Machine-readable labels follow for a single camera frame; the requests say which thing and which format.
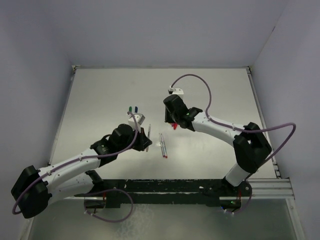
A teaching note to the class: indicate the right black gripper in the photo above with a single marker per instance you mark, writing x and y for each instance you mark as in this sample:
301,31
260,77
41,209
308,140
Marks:
168,118

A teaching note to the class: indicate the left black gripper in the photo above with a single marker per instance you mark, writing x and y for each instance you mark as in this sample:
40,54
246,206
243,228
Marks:
143,141

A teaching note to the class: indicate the yellow marker pen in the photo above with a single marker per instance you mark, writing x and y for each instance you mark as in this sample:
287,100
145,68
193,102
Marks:
148,135

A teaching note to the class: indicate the purple marker pen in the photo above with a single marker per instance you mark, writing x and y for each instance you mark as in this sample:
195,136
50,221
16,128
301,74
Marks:
161,146

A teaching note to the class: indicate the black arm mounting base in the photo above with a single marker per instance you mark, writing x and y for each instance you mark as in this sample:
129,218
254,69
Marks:
208,192

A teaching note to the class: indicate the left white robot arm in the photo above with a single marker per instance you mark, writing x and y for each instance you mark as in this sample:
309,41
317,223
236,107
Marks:
35,188

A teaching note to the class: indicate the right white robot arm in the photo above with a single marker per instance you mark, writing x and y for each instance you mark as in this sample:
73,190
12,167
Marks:
251,147

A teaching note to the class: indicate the red marker pen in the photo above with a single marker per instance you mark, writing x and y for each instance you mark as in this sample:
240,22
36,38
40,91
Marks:
163,145

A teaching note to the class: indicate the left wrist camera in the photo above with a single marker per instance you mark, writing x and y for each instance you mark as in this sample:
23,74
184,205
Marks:
135,120

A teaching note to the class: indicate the aluminium frame rail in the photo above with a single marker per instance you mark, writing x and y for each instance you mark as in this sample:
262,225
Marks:
271,188

